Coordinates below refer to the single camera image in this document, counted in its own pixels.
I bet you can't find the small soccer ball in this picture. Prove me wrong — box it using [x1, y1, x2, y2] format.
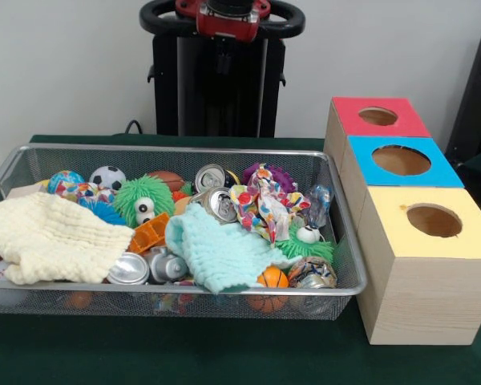
[88, 165, 127, 191]

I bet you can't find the green spiky googly-eyed ball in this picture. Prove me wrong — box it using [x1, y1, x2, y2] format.
[274, 224, 336, 265]
[112, 174, 176, 229]

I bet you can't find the small brown football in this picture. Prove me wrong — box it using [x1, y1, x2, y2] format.
[148, 171, 185, 193]

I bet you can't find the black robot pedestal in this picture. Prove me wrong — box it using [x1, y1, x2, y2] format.
[139, 0, 306, 138]

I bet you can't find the silver drink can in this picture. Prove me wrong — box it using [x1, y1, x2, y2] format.
[192, 186, 240, 225]

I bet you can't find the clear mesh bin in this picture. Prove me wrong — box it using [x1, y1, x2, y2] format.
[0, 143, 368, 321]

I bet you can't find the wooden box with three holes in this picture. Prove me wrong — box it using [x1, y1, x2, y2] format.
[323, 96, 481, 346]

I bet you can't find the mint knitted cloth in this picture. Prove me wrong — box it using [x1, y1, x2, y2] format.
[164, 202, 301, 296]

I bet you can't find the purple spiky ball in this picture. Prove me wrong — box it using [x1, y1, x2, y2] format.
[242, 163, 297, 196]

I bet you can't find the blue spiky ball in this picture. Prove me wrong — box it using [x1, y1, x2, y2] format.
[79, 199, 127, 226]

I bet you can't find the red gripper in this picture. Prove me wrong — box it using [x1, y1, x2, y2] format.
[195, 6, 261, 75]

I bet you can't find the black upright stand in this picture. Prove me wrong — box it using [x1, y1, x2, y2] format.
[444, 26, 481, 161]

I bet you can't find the colourful dotted cloth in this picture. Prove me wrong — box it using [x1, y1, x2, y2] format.
[228, 163, 312, 248]

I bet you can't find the cream knitted cloth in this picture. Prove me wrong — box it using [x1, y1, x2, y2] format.
[0, 191, 136, 286]

